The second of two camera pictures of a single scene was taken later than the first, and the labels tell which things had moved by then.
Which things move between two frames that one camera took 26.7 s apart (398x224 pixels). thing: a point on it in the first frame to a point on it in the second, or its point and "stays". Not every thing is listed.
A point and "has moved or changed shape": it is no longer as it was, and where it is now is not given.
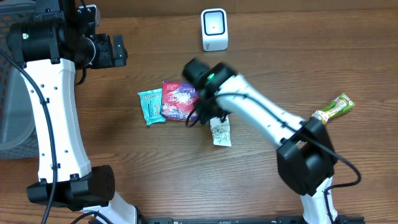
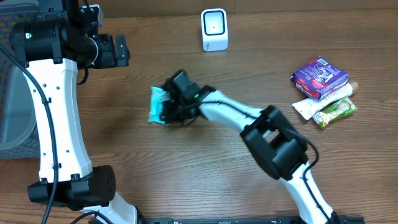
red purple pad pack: (178, 99) has moved or changed shape
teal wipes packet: (152, 101) has moved or changed shape
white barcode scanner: (214, 29) stays
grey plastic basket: (18, 137) stays
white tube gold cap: (221, 131) to (309, 107)
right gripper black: (206, 112) to (173, 114)
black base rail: (237, 220) stays
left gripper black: (109, 60) stays
